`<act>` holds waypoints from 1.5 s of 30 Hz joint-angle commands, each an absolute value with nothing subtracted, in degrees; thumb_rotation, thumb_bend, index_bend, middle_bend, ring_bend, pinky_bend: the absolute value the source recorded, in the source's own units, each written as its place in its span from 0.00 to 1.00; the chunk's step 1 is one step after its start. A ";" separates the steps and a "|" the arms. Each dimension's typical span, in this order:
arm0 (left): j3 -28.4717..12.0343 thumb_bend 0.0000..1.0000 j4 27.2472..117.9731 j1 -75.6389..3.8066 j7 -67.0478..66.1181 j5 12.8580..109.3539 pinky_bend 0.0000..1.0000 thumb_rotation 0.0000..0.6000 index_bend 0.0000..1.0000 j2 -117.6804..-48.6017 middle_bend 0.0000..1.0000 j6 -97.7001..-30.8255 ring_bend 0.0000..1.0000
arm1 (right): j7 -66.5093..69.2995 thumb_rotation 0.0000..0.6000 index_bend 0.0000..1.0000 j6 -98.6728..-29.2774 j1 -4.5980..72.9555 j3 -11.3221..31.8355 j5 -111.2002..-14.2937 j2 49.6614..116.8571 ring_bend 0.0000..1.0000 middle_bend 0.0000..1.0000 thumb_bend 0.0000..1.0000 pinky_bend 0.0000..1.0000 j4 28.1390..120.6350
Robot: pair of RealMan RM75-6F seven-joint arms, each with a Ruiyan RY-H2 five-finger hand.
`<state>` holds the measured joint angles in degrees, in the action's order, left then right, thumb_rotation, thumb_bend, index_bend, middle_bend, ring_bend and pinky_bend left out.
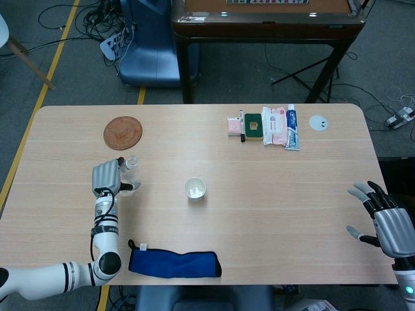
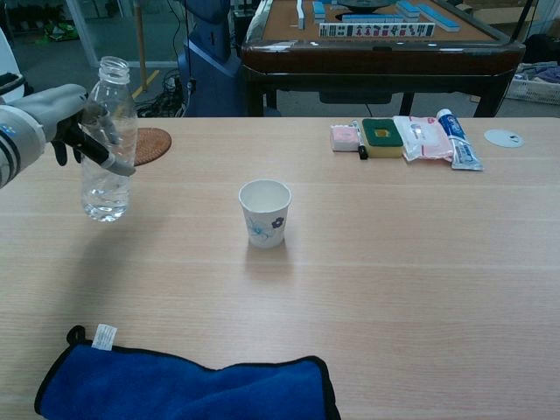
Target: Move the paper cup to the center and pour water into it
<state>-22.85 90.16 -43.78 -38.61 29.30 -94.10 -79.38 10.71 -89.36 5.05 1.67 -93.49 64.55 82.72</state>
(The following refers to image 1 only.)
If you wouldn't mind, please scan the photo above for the blue machine base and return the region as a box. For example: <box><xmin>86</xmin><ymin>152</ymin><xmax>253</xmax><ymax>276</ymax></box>
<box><xmin>117</xmin><ymin>0</ymin><xmax>199</xmax><ymax>89</ymax></box>

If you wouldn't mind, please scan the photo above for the clear plastic bottle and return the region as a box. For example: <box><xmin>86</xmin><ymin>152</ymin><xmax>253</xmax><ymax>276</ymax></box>
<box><xmin>118</xmin><ymin>155</ymin><xmax>143</xmax><ymax>198</ymax></box>

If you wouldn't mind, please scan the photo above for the small pink packet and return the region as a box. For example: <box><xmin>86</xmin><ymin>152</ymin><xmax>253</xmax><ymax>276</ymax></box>
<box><xmin>226</xmin><ymin>117</ymin><xmax>242</xmax><ymax>137</ymax></box>

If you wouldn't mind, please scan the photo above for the pink white wet wipes pack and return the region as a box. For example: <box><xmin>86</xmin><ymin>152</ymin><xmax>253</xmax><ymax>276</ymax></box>
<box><xmin>261</xmin><ymin>106</ymin><xmax>289</xmax><ymax>146</ymax></box>

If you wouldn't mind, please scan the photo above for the face-up mahjong tile row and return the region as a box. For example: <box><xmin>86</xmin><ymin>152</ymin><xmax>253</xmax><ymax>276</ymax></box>
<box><xmin>226</xmin><ymin>0</ymin><xmax>309</xmax><ymax>5</ymax></box>

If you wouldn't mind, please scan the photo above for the green small box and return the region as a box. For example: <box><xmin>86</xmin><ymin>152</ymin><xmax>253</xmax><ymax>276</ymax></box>
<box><xmin>244</xmin><ymin>113</ymin><xmax>264</xmax><ymax>143</ymax></box>

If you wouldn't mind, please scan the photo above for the black floor cable bundle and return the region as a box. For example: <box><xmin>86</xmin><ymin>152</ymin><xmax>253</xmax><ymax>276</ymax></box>
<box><xmin>38</xmin><ymin>0</ymin><xmax>130</xmax><ymax>43</ymax></box>

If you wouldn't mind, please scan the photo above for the brown mahjong table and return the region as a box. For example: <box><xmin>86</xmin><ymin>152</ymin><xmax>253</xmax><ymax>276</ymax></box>
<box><xmin>171</xmin><ymin>0</ymin><xmax>367</xmax><ymax>104</ymax></box>

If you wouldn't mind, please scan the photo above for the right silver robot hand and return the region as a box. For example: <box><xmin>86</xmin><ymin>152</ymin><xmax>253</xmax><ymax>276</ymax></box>
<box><xmin>346</xmin><ymin>180</ymin><xmax>412</xmax><ymax>259</ymax></box>

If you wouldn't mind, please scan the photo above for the white power strip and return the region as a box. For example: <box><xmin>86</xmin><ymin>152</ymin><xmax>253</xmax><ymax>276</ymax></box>
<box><xmin>99</xmin><ymin>30</ymin><xmax>136</xmax><ymax>61</ymax></box>

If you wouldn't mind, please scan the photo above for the blue white toothpaste tube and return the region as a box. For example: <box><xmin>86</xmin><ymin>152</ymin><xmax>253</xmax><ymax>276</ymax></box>
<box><xmin>285</xmin><ymin>104</ymin><xmax>301</xmax><ymax>152</ymax></box>

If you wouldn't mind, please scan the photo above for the white paper cup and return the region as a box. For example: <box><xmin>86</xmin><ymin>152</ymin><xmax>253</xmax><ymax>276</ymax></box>
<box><xmin>184</xmin><ymin>177</ymin><xmax>207</xmax><ymax>202</ymax></box>

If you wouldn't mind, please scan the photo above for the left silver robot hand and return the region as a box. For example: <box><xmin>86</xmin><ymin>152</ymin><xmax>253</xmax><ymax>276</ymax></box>
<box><xmin>91</xmin><ymin>157</ymin><xmax>142</xmax><ymax>197</ymax></box>

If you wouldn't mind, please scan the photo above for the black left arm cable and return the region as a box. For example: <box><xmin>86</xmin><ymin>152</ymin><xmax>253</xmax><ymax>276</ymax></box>
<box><xmin>89</xmin><ymin>187</ymin><xmax>117</xmax><ymax>262</ymax></box>

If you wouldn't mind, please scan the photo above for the blue cloth with black trim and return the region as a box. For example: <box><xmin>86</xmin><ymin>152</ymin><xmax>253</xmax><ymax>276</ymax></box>
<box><xmin>127</xmin><ymin>239</ymin><xmax>223</xmax><ymax>279</ymax></box>

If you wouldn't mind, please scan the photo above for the grey power strip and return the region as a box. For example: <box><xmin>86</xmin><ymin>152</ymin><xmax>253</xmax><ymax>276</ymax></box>
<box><xmin>385</xmin><ymin>108</ymin><xmax>415</xmax><ymax>129</ymax></box>

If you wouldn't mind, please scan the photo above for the white red box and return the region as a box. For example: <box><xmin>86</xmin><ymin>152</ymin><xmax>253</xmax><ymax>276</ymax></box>
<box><xmin>285</xmin><ymin>297</ymin><xmax>337</xmax><ymax>311</ymax></box>

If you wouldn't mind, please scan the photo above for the white floor cable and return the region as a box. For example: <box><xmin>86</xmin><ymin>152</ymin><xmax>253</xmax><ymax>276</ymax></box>
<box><xmin>385</xmin><ymin>86</ymin><xmax>415</xmax><ymax>108</ymax></box>

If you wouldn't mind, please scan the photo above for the white round lid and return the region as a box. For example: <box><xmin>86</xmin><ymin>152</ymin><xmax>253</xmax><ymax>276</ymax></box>
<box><xmin>309</xmin><ymin>115</ymin><xmax>329</xmax><ymax>132</ymax></box>

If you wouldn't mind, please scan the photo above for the round brown woven coaster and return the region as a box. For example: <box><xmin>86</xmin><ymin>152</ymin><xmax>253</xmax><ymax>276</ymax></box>
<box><xmin>103</xmin><ymin>116</ymin><xmax>143</xmax><ymax>151</ymax></box>

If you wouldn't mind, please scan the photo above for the white chair with wooden legs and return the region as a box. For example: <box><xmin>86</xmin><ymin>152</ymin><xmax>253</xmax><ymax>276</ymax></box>
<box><xmin>0</xmin><ymin>12</ymin><xmax>56</xmax><ymax>91</ymax></box>

